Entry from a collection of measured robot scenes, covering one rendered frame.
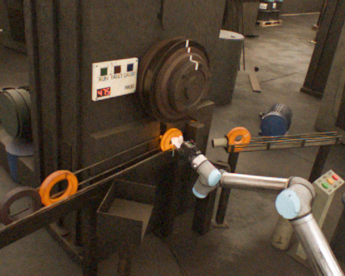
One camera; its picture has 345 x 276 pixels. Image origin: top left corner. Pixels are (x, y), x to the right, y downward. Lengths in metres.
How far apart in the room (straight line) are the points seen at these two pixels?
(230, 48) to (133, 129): 2.89
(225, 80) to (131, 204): 3.20
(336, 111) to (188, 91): 2.84
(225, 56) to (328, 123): 1.45
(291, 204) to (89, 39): 1.16
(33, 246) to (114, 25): 1.47
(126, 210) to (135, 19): 0.93
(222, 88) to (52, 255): 3.16
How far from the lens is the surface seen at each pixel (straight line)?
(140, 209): 1.82
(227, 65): 4.74
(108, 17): 1.76
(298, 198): 1.72
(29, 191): 1.69
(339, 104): 4.49
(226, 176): 2.13
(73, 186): 1.81
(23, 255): 2.50
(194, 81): 1.91
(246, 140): 2.44
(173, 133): 2.14
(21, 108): 2.89
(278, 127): 4.05
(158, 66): 1.82
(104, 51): 1.78
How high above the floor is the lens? 1.74
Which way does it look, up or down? 27 degrees down
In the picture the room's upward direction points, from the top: 7 degrees clockwise
